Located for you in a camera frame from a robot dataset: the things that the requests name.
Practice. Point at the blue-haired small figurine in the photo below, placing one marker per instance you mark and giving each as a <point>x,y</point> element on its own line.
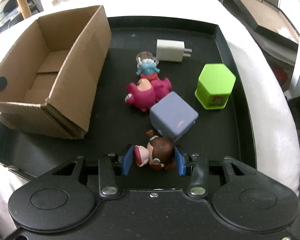
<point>147,63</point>

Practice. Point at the white power adapter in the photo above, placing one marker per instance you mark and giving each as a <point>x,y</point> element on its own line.
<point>171,50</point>

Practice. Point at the brown-haired girl figurine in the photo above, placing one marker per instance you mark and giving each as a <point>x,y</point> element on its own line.
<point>159,153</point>

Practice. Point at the purple-grey cube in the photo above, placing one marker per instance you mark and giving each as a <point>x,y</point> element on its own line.
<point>172,116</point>

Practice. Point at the pink bear figurine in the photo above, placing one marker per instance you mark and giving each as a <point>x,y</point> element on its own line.
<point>144,94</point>

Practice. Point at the white fluffy blanket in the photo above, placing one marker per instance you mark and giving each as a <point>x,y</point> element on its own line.
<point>276,140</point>

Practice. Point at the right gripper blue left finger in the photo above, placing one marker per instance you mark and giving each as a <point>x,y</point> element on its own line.
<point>125,159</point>

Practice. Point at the brown cardboard box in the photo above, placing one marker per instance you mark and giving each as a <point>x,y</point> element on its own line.
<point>52,72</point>

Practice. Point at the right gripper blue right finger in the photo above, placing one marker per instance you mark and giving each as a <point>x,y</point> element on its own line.
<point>182,161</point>

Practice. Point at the black tray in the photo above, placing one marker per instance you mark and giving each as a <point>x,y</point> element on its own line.
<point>114,125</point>

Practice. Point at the green hexagonal container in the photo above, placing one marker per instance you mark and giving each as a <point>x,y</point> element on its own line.
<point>215,85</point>

